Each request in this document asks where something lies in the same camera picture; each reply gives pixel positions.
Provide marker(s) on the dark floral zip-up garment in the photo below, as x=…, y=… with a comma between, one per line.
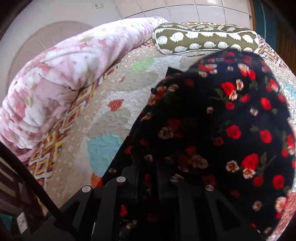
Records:
x=222, y=115

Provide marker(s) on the green hedgehog print pillow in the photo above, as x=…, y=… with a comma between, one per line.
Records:
x=203, y=38

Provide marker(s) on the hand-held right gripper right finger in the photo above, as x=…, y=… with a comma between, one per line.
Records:
x=192, y=208

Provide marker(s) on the pink floral blanket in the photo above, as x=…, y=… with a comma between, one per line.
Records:
x=64, y=67

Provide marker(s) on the wall socket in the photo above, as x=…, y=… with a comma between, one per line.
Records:
x=98, y=5

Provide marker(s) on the patterned bed quilt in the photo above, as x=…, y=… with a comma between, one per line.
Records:
x=108, y=115

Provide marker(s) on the pink round headboard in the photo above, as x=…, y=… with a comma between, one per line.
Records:
x=37, y=37

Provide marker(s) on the teal wall panel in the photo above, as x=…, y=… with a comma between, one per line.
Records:
x=264, y=20

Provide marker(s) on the wooden door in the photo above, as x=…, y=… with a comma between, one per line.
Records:
x=285, y=46

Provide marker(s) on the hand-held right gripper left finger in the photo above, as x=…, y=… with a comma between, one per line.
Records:
x=108, y=204

